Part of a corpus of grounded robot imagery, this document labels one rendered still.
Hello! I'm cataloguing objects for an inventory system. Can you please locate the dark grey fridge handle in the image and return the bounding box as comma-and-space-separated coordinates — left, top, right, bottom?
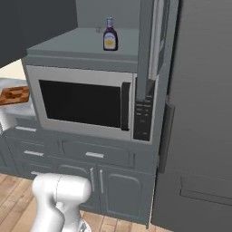
158, 102, 177, 174

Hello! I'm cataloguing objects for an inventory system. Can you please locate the dark condiment bottle yellow label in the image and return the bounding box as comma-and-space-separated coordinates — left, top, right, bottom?
102, 16, 120, 52

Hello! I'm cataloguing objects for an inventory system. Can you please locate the silver cupboard door handle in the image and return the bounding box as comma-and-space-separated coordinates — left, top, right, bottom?
99, 169, 105, 195
89, 167, 96, 193

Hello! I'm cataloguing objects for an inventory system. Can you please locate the grey open wall cabinet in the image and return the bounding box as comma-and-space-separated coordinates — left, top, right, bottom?
21, 0, 181, 74

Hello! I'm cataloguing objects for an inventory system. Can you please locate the grey wall cabinet door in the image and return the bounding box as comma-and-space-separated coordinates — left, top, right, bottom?
0, 0, 79, 69
136, 0, 167, 102

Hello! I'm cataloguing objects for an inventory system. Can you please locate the dark grey fridge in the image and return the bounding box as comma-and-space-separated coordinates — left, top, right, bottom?
150, 0, 232, 232

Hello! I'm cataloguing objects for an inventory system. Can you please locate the black microwave door handle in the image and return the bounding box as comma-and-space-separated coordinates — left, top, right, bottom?
120, 82, 131, 131

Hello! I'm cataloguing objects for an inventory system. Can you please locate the silver microwave oven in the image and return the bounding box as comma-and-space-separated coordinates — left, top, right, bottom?
24, 64, 157, 145

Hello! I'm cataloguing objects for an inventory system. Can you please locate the wooden cutting board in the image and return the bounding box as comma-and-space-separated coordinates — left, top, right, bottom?
0, 85, 31, 107

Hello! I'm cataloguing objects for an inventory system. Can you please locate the wide grey drawer front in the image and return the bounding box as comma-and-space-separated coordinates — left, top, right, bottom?
60, 139, 138, 170

